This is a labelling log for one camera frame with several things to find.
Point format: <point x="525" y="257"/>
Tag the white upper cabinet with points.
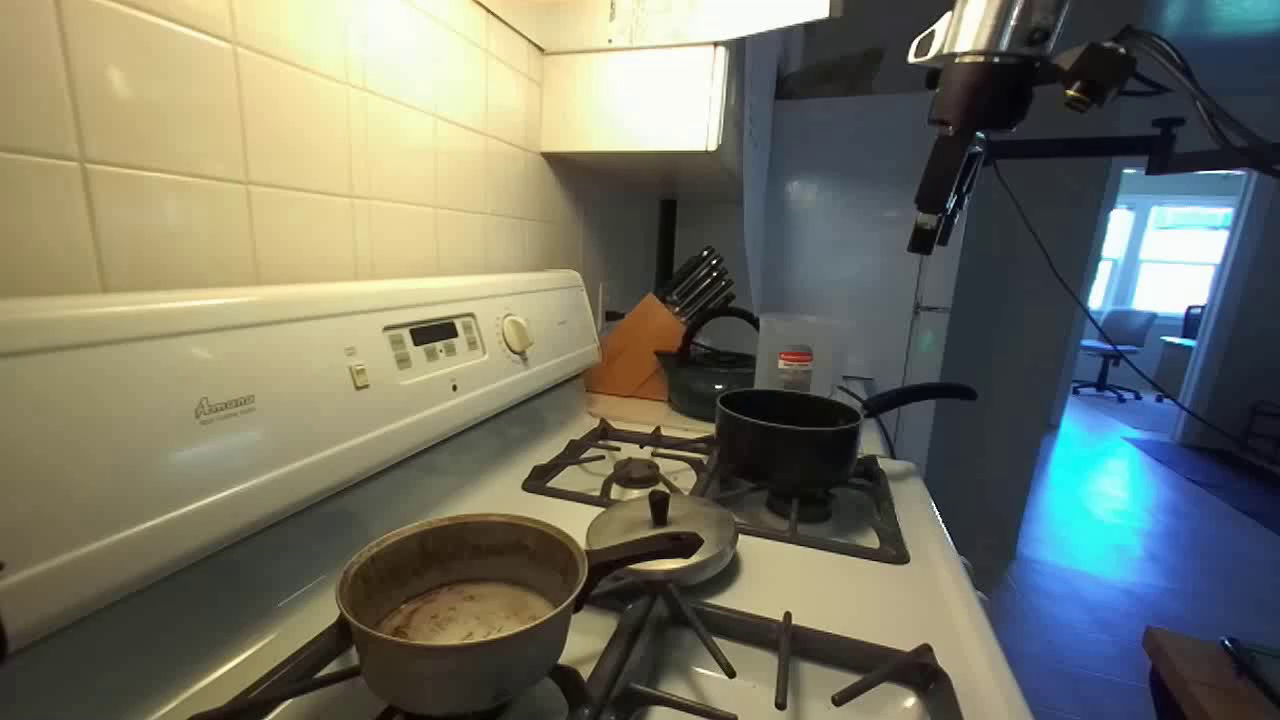
<point x="633" y="101"/>

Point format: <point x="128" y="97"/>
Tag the silver pot lid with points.
<point x="664" y="520"/>

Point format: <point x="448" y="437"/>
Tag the wooden knife block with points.
<point x="636" y="351"/>

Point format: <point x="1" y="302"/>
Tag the office chair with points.
<point x="1115" y="351"/>

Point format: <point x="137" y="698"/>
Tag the wooden table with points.
<point x="1195" y="682"/>

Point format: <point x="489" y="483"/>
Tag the grey burner cap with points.
<point x="636" y="472"/>

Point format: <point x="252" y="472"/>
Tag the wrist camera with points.
<point x="1098" y="72"/>

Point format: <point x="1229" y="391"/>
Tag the black stove grate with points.
<point x="862" y="524"/>
<point x="800" y="643"/>

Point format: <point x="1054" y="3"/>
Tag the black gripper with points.
<point x="980" y="93"/>

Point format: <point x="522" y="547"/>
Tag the white container red lid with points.
<point x="792" y="366"/>

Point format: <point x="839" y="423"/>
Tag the stove clock display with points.
<point x="434" y="341"/>

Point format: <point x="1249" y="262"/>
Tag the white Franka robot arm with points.
<point x="995" y="24"/>

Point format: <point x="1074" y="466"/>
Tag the round cream stove knob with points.
<point x="519" y="335"/>

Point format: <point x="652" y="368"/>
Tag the white gas stove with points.
<point x="200" y="441"/>

